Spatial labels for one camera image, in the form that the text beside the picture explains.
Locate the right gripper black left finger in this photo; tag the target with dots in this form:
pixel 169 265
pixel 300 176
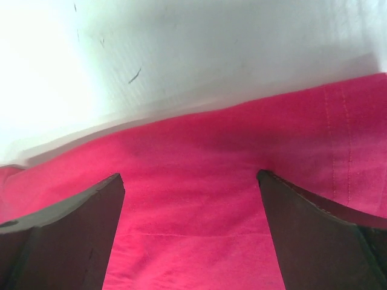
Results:
pixel 66 245

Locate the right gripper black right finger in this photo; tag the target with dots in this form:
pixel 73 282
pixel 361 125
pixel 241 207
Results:
pixel 319 243

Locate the pink t shirt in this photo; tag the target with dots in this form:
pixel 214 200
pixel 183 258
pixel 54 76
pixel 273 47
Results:
pixel 192 216

